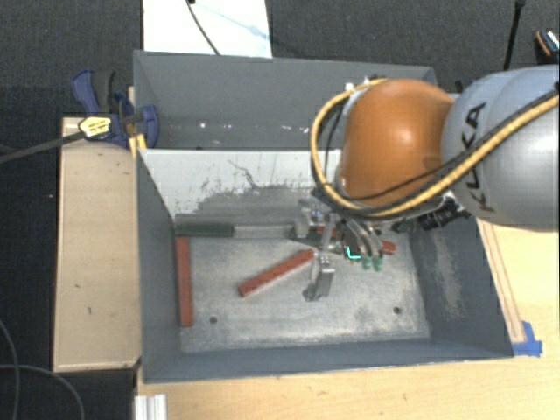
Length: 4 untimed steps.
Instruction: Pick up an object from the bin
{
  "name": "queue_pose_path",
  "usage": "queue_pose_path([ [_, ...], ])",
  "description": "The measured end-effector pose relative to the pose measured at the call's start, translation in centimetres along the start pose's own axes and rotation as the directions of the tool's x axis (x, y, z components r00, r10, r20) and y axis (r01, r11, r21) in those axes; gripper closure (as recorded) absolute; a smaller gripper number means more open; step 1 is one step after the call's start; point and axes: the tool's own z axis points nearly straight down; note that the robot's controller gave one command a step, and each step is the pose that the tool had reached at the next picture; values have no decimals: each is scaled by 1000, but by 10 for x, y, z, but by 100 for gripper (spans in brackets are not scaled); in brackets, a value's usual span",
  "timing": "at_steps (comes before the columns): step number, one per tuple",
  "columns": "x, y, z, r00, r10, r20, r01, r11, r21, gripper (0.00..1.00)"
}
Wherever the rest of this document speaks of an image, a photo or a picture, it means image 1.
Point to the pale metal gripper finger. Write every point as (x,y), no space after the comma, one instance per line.
(321,278)
(306,221)

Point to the red-brown flat block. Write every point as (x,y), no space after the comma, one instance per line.
(184,282)
(275,274)
(389,247)

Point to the grey metal bin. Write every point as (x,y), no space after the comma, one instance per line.
(271,322)

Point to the dark green flat block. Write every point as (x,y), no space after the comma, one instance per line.
(203,229)

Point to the pale wood board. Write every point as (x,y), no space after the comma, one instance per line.
(96,256)

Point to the black cylinder on white bracket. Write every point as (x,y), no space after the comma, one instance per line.
(437,219)

